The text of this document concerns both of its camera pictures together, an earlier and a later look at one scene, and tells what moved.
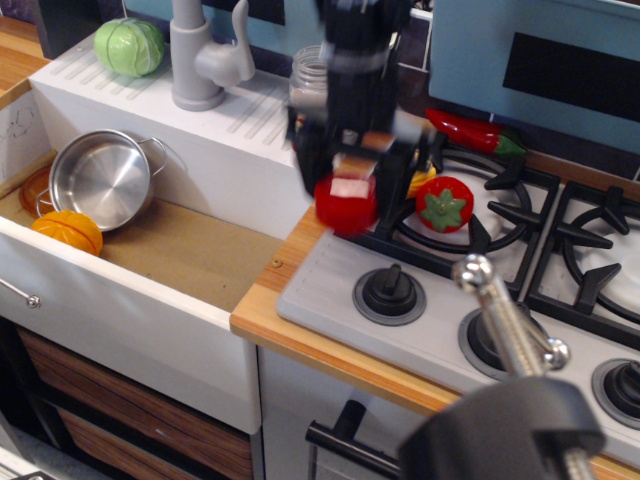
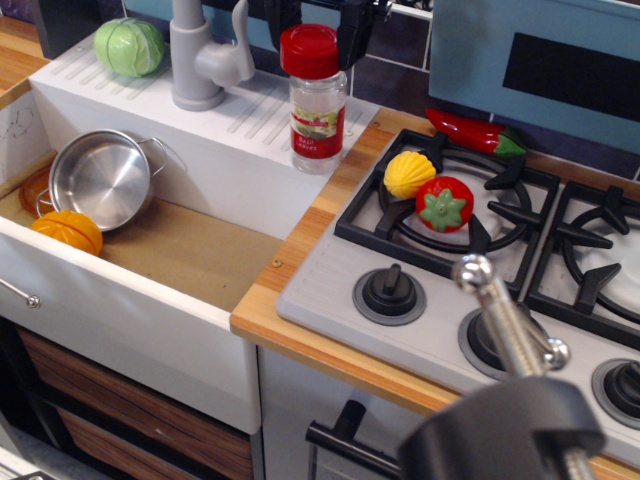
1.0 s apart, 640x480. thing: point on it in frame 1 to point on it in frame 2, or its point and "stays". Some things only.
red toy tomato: x=444 y=204 stays
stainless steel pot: x=104 y=175 stays
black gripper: x=359 y=113 to x=293 y=8
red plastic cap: x=347 y=205 to x=310 y=51
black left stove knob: x=389 y=298 stays
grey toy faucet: x=201 y=68 stays
